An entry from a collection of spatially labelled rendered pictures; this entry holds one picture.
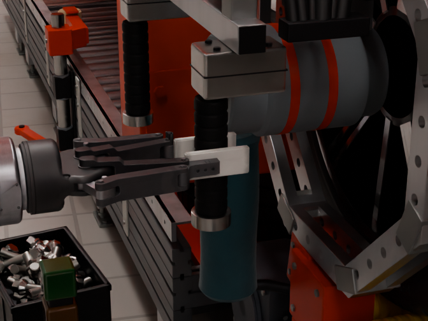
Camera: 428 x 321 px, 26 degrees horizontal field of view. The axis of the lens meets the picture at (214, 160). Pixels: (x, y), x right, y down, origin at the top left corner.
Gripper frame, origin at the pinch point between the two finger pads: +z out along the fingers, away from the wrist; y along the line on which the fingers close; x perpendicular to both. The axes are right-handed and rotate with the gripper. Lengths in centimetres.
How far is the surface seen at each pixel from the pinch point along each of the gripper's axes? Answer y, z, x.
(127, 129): -71, 6, -23
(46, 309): -10.7, -17.7, -22.1
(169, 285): -72, 14, -59
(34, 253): -32.1, -16.4, -25.5
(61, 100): -183, 11, -54
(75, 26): -188, 17, -33
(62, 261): -12.6, -15.1, -16.9
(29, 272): -28.3, -17.6, -26.5
